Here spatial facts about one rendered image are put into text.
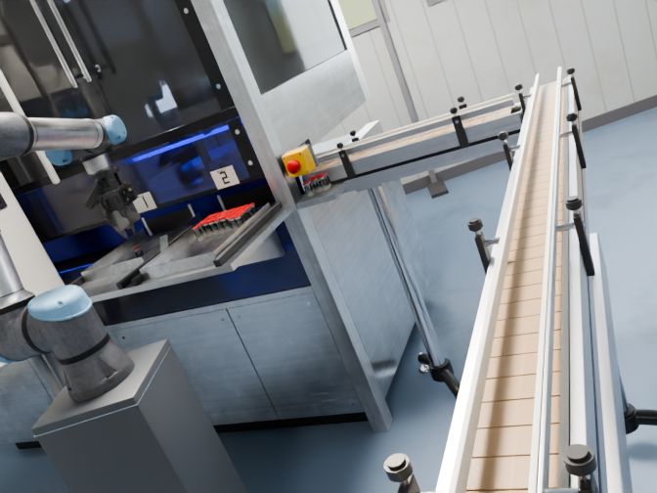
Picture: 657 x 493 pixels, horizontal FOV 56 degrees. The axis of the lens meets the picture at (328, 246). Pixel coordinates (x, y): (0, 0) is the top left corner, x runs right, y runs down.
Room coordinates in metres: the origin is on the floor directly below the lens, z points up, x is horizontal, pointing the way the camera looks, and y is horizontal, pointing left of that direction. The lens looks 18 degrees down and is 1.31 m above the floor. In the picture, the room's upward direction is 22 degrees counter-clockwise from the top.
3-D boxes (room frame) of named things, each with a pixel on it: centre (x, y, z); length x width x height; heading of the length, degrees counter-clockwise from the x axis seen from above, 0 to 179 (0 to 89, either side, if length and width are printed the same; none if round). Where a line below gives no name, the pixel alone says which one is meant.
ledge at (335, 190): (1.86, -0.05, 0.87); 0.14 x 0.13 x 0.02; 152
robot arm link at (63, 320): (1.31, 0.60, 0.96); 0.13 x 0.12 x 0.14; 71
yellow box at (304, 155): (1.83, -0.02, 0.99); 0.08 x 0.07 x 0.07; 152
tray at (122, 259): (2.00, 0.56, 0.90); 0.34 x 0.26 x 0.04; 152
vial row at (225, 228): (1.82, 0.27, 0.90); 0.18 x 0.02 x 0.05; 62
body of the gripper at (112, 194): (1.87, 0.53, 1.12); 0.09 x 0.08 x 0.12; 62
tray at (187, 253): (1.74, 0.31, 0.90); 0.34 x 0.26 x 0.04; 152
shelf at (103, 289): (1.86, 0.44, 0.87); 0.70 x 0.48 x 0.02; 62
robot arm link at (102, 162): (1.88, 0.54, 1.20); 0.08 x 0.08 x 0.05
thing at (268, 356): (2.75, 0.73, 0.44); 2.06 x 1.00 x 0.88; 62
